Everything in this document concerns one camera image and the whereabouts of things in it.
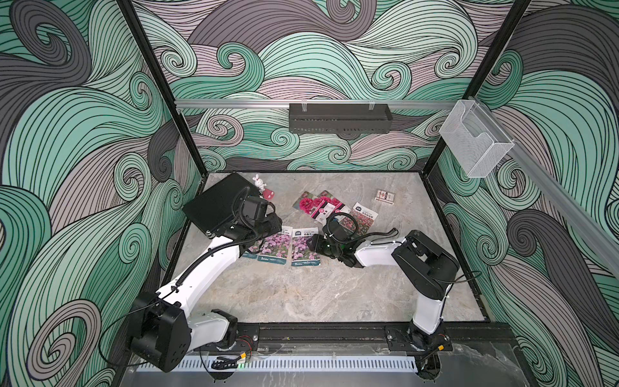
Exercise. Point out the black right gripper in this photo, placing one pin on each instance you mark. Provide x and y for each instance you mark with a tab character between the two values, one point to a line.
317	243

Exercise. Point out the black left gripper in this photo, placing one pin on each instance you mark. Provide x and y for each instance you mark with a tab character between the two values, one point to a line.
275	226

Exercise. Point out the mixed daisy flower seed packet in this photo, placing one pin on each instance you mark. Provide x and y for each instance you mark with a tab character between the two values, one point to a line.
364	218

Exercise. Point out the hollyhock seed packet pink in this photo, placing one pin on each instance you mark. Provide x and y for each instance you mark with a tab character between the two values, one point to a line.
324	205

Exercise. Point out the pink cosmos seed packet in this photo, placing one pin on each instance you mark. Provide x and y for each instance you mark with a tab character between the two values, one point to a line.
301	254
254	250
275	248

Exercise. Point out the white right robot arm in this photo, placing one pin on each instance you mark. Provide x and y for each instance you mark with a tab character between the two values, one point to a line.
431	269

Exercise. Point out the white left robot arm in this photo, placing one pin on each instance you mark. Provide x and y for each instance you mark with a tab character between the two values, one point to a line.
172	305

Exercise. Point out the pink mushroom toy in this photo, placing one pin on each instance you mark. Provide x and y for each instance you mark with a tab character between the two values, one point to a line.
268	194

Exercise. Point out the white rabbit figurine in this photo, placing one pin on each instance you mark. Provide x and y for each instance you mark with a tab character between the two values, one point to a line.
259	183

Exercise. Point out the black metal case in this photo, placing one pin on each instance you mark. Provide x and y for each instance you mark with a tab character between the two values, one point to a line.
211	211

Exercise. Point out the black wall tray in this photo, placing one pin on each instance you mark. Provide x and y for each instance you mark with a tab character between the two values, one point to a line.
347	121

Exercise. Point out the aluminium rail back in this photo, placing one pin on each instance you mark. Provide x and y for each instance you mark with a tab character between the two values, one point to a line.
244	103

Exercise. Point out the aluminium rail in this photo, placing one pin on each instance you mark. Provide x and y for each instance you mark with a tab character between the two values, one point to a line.
579	181
244	103

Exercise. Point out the white slotted cable duct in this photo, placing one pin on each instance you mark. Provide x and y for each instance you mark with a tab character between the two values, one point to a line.
330	363

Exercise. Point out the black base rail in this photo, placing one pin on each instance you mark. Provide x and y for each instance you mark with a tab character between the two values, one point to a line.
309	334

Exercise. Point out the clear acrylic wall holder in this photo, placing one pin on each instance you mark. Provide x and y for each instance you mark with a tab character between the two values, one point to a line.
475	137

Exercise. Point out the black corner frame post left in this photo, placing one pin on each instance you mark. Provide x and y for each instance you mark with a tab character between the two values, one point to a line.
136	28

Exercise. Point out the black corner frame post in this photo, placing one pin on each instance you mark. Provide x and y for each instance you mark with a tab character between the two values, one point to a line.
136	28
497	46

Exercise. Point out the aluminium rail right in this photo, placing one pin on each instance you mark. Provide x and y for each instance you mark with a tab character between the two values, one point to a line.
579	181

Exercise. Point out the black corner frame post right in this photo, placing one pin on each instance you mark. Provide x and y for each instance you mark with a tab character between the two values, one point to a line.
497	46

